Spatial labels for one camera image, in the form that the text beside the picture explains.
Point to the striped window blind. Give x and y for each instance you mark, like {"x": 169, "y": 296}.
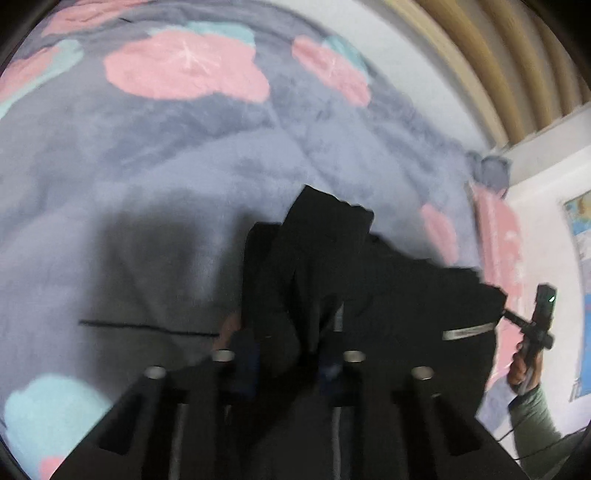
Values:
{"x": 508, "y": 55}

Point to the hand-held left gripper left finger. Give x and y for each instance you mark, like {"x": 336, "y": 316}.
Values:
{"x": 242, "y": 364}

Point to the wall map poster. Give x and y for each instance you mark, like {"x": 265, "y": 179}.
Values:
{"x": 582, "y": 258}

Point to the person's right forearm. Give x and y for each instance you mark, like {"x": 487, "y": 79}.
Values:
{"x": 538, "y": 434}

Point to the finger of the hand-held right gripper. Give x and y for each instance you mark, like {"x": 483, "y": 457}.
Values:
{"x": 513, "y": 318}

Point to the black hooded jacket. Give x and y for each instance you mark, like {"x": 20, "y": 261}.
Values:
{"x": 383, "y": 300}

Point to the grey floral blanket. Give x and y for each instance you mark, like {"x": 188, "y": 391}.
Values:
{"x": 184, "y": 184}

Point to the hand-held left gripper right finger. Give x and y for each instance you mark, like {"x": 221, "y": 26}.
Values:
{"x": 330, "y": 364}

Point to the person's right hand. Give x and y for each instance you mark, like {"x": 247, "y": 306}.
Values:
{"x": 519, "y": 371}

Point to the grey pillow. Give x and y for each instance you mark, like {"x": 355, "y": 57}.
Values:
{"x": 491, "y": 170}

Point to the pink pillow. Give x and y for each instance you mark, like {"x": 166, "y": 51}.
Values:
{"x": 501, "y": 249}

